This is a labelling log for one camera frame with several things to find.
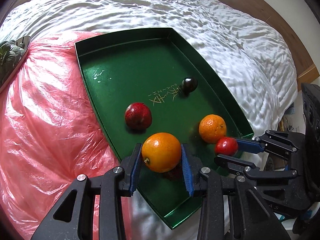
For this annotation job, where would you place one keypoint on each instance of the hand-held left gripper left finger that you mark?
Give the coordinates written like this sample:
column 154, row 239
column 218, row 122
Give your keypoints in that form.
column 136, row 170

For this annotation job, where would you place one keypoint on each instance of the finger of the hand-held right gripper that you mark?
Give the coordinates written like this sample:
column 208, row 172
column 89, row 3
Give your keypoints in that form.
column 232, row 163
column 250, row 146

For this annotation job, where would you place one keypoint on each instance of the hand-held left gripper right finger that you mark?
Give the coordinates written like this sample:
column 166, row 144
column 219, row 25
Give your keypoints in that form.
column 186, row 172

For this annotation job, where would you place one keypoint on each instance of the red plum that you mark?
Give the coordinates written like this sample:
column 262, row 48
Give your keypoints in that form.
column 226, row 146

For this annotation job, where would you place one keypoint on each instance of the large orange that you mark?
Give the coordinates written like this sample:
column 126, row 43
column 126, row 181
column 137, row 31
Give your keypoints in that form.
column 161, row 152

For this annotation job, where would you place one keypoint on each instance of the small orange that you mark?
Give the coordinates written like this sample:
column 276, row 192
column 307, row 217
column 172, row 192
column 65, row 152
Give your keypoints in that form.
column 212, row 128

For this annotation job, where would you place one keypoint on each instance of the red apple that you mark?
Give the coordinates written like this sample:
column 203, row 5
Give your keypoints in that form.
column 138, row 116

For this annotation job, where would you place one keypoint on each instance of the dark purple plum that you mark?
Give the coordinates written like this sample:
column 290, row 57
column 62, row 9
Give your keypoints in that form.
column 189, row 84

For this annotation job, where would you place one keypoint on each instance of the green rectangular tray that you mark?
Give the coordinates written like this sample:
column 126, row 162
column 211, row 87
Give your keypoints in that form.
column 120, row 80

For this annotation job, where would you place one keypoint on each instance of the black speaker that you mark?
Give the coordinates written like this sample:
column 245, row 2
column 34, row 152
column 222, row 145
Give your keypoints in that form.
column 312, row 110

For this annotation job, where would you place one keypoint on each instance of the pink plastic sheet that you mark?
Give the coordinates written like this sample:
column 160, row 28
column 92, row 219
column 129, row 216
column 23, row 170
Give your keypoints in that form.
column 50, row 130

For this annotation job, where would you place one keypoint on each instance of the white bedsheet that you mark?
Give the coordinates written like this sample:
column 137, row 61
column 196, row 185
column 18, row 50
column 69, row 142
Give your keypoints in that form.
column 200, row 17

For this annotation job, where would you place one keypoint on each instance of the white plate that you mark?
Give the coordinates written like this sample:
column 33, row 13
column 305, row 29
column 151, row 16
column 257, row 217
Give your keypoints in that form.
column 25, row 44

